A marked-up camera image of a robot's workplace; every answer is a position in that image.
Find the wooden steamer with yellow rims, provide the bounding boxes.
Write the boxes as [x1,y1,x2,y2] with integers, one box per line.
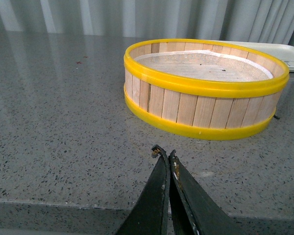
[124,39,289,140]

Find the white mesh steamer liner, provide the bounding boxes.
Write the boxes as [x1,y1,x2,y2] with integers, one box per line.
[135,50,273,82]

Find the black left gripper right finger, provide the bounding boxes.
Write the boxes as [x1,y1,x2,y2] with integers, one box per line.
[169,150,235,235]

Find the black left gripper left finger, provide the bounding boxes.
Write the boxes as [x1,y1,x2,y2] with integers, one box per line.
[116,145,171,235]

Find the grey curtain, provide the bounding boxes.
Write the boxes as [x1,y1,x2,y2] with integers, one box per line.
[0,0,294,46]

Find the white bear tray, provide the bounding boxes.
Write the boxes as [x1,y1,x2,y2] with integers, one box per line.
[215,40,294,72]

